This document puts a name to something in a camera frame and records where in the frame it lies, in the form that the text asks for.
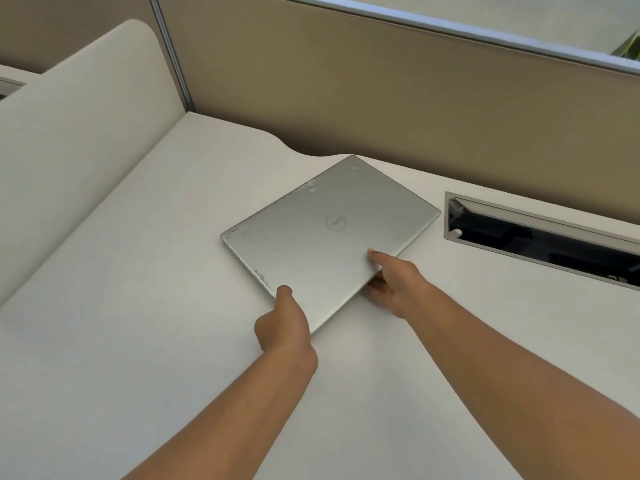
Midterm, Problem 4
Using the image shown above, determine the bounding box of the tan cubicle partition panel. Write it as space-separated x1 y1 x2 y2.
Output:
0 0 161 75
155 0 640 218

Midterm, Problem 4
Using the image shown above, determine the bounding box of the desk cable grommet tray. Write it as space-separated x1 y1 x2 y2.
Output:
444 191 640 291

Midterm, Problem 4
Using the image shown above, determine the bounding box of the person's left forearm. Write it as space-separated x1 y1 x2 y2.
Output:
120 346 319 480

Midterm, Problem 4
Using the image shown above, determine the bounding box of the silver laptop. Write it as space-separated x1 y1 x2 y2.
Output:
220 155 442 335

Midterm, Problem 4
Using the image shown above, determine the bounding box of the person's left hand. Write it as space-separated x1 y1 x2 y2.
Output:
254 285 319 364

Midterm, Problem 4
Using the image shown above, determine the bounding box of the person's right hand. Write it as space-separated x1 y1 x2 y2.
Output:
363 249 434 319

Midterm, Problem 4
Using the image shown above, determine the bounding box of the beige rounded desk divider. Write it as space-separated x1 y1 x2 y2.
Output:
0 19 187 308

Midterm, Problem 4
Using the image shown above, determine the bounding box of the green plant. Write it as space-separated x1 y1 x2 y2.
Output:
617 31 640 63

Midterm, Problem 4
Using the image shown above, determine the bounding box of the person's right forearm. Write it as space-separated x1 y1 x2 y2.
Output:
404 285 640 480

